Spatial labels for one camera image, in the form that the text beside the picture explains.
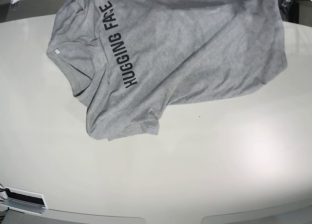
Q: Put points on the grey t-shirt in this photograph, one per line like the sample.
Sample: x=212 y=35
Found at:
x=127 y=60

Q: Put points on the grey cable tray box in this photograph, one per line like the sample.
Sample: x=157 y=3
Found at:
x=22 y=200

